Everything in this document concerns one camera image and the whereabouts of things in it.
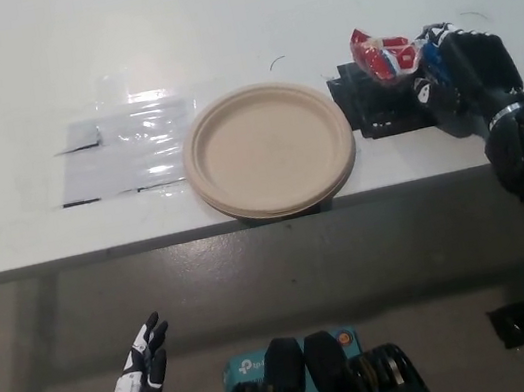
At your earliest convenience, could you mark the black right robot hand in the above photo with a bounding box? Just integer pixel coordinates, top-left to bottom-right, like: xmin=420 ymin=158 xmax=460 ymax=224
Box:
xmin=402 ymin=8 xmax=524 ymax=146

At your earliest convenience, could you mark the red blue sunflower seed bag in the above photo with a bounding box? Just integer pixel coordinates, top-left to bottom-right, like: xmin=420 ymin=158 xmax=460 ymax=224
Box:
xmin=347 ymin=14 xmax=449 ymax=95

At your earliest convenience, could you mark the black left robot body block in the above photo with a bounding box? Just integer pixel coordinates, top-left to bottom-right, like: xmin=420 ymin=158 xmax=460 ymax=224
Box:
xmin=206 ymin=333 xmax=313 ymax=392

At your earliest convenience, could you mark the black robot body block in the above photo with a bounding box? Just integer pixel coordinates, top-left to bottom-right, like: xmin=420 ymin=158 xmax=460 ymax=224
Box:
xmin=300 ymin=312 xmax=435 ymax=392
xmin=206 ymin=333 xmax=313 ymax=392

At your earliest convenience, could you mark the black right robot body block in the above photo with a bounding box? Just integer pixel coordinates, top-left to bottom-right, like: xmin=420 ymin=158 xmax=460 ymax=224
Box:
xmin=300 ymin=312 xmax=435 ymax=392

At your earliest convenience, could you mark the beige paper plate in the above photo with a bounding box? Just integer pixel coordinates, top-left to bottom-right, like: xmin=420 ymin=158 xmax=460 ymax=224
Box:
xmin=172 ymin=68 xmax=364 ymax=225
xmin=197 ymin=158 xmax=362 ymax=229

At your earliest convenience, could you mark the teal cardboard router box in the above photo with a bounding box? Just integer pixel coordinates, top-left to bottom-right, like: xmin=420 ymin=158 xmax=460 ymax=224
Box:
xmin=217 ymin=325 xmax=368 ymax=392

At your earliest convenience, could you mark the black floor tape patch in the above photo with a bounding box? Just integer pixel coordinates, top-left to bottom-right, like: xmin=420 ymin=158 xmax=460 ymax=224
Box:
xmin=484 ymin=299 xmax=524 ymax=352

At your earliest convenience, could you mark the clear plastic sheet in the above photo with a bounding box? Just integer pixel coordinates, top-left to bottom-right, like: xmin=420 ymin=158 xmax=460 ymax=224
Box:
xmin=47 ymin=95 xmax=211 ymax=210

